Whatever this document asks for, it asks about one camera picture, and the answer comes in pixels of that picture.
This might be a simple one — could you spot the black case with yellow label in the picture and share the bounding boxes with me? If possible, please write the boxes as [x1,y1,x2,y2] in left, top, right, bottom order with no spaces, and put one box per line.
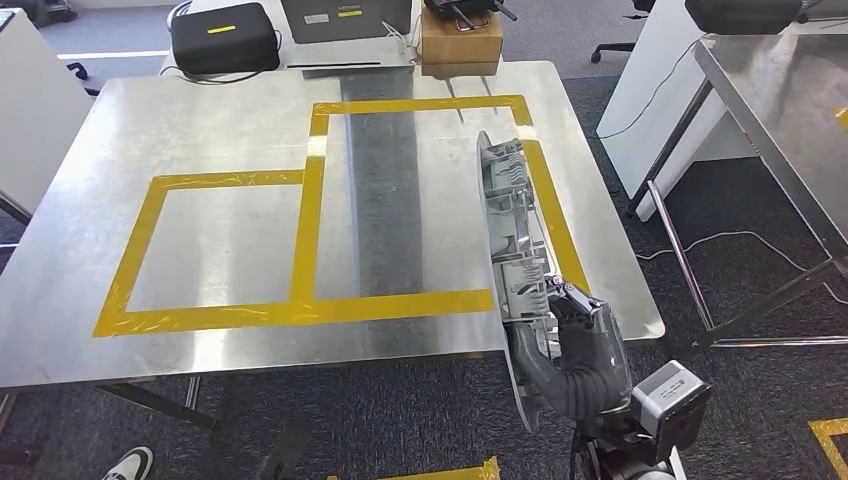
[170,1,282,75]

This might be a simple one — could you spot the yellow floor tape square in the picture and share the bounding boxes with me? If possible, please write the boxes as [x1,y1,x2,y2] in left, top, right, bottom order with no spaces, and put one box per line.
[808,417,848,480]

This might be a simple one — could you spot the grey equipment case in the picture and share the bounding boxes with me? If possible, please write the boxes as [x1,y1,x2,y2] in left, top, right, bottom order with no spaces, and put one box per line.
[280,0,413,46]

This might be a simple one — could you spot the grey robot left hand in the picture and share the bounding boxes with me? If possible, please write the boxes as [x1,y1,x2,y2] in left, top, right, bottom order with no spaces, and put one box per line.
[258,423,313,480]

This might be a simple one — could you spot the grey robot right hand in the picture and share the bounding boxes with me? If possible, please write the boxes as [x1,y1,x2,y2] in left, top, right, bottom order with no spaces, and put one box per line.
[506,273,635,411]

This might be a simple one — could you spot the steel table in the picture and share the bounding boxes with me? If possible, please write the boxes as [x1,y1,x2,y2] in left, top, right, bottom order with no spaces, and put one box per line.
[625,33,848,349]

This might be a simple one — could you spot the yellow floor tape strip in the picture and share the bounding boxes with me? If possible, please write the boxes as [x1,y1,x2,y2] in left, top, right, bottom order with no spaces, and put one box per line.
[327,455,501,480]

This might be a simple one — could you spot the person's shoe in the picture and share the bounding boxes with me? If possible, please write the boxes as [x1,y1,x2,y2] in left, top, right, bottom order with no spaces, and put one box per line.
[102,447,155,480]

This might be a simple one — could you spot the black office chair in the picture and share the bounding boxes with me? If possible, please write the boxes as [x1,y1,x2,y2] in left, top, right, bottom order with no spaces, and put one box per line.
[589,0,657,64]

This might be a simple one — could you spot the white cabinet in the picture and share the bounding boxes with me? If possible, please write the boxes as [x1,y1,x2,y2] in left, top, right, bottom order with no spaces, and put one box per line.
[596,0,760,220]

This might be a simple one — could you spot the white floor cable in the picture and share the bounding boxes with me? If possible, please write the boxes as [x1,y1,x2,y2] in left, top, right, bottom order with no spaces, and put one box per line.
[634,229,848,306]

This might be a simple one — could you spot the steel workbench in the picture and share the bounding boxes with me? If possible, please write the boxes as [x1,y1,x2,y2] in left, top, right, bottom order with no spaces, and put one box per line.
[0,60,667,432]

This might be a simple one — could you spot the black device with antennas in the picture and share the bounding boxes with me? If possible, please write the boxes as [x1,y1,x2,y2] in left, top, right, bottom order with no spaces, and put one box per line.
[423,0,519,31]

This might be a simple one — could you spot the silver plastic wheel hubcap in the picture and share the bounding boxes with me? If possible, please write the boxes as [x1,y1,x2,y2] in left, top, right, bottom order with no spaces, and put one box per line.
[475,130,594,433]

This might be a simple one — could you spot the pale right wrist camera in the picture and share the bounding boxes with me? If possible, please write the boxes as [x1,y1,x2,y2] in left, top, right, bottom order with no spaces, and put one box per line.
[629,360,713,458]

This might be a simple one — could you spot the yellow tape outline on workbench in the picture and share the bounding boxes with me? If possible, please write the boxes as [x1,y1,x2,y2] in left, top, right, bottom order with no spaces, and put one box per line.
[92,94,591,339]

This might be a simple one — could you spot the brown cardboard box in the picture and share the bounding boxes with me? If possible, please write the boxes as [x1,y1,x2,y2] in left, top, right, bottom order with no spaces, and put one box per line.
[420,6,505,77]

